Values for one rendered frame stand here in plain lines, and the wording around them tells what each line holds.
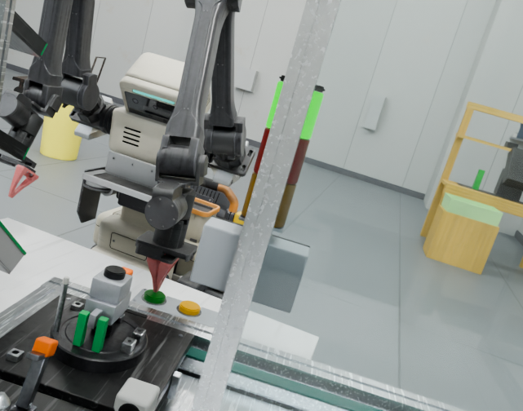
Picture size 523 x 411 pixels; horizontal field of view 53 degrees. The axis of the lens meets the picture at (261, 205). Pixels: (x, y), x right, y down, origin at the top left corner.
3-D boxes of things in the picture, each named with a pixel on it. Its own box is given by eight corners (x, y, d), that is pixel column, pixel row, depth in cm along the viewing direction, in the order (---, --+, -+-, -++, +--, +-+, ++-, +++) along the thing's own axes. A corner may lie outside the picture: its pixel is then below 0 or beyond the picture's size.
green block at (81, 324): (76, 340, 74) (82, 309, 72) (83, 343, 74) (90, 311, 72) (72, 344, 72) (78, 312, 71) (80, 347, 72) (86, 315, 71)
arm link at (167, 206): (209, 152, 94) (162, 148, 95) (192, 161, 83) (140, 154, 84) (204, 217, 97) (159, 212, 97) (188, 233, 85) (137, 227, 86)
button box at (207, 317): (136, 314, 104) (143, 286, 102) (237, 346, 102) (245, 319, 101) (122, 329, 97) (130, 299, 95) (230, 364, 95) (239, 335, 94)
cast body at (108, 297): (101, 299, 80) (110, 258, 78) (128, 308, 79) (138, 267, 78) (74, 323, 71) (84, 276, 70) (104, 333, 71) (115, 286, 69)
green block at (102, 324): (94, 346, 73) (101, 315, 72) (102, 349, 73) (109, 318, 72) (90, 351, 72) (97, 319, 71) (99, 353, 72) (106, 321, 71)
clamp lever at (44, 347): (19, 402, 58) (43, 335, 59) (35, 408, 58) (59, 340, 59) (2, 408, 55) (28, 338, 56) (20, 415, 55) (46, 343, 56)
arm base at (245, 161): (256, 152, 144) (216, 139, 147) (254, 135, 137) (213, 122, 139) (244, 177, 141) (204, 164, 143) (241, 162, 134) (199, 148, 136)
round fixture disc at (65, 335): (76, 311, 85) (78, 300, 84) (157, 338, 84) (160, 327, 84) (28, 352, 71) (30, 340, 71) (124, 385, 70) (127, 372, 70)
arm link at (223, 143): (241, 138, 139) (221, 136, 139) (238, 116, 129) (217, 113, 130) (235, 168, 135) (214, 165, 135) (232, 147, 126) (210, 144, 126)
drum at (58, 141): (26, 150, 554) (37, 80, 537) (55, 148, 598) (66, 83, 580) (62, 163, 544) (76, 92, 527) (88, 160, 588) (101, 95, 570)
